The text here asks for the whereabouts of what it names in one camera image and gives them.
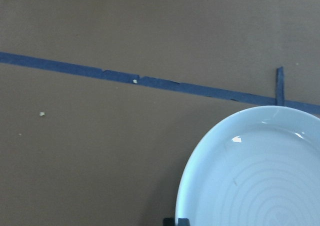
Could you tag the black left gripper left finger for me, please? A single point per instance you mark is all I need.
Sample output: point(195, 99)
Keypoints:
point(168, 221)

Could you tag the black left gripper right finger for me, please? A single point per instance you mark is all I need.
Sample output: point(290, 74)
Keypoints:
point(183, 222)

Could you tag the light blue plate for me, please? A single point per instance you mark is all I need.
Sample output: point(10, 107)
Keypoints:
point(257, 167)

